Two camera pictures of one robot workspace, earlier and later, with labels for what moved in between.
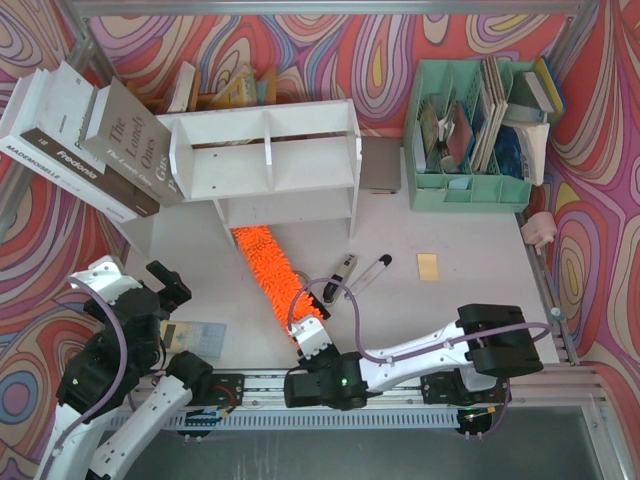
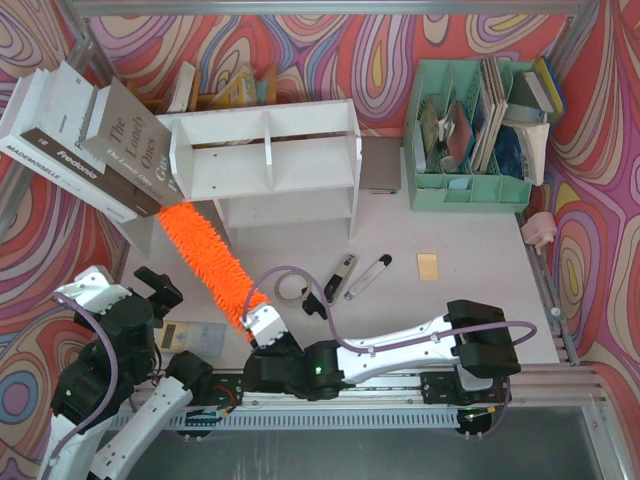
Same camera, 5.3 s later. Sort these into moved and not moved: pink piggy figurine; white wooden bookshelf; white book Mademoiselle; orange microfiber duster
Moved: orange microfiber duster
Not moved: white book Mademoiselle; pink piggy figurine; white wooden bookshelf
